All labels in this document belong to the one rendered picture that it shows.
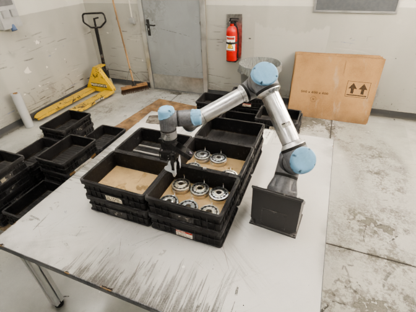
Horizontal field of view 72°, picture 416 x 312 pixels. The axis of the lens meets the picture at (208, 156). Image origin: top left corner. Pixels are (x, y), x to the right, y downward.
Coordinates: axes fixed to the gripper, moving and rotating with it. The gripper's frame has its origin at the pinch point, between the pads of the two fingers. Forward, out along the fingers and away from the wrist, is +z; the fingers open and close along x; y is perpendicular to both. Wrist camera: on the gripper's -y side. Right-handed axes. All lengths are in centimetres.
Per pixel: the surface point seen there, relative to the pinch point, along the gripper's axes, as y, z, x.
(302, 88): -67, 62, -282
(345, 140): -123, 97, -218
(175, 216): -4.6, 12.7, 18.8
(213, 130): -1, 14, -68
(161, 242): 2.5, 27.1, 24.2
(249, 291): -44, 27, 39
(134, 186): 26.9, 14.1, 1.7
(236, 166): -25.0, 14.2, -29.0
